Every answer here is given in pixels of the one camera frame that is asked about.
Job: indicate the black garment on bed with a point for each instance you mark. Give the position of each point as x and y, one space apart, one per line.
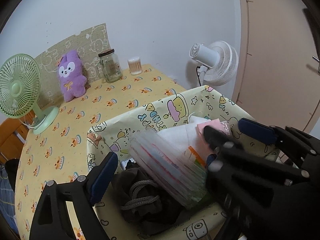
11 167

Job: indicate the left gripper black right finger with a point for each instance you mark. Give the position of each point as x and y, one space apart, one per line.
263 199

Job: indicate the patterned cardboard panel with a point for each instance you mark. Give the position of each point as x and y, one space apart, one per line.
82 49

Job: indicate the yellow patterned tablecloth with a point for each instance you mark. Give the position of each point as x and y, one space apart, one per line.
60 152

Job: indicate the pink small tissue packet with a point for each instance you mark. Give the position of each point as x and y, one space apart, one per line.
213 134

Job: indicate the pink door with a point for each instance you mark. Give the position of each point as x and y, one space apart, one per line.
278 79

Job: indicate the green tissue pack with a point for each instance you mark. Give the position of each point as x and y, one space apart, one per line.
197 156

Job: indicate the blue plaid pillow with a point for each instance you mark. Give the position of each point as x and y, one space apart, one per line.
7 197

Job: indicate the dark grey drawstring pouch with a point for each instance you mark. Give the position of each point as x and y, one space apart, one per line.
145 204

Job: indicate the white standing fan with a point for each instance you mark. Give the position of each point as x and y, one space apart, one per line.
218 62

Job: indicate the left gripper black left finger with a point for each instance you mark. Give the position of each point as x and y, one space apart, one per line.
51 219

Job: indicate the patterned storage box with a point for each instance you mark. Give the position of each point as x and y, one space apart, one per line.
172 111

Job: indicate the purple plush bunny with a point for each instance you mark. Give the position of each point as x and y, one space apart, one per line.
71 79

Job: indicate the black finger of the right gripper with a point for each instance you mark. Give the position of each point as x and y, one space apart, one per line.
301 148

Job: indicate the wooden bed headboard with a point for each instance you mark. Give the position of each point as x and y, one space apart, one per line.
14 137

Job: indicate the clear striped plastic pack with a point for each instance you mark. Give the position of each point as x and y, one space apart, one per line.
180 176

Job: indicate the glass jar with lid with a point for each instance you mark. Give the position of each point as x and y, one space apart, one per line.
108 66

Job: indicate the green desk fan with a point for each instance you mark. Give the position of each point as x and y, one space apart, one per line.
20 91

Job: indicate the cotton swab container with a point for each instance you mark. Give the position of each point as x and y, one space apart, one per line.
135 65

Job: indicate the white cloth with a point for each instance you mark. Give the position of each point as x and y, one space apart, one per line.
187 139

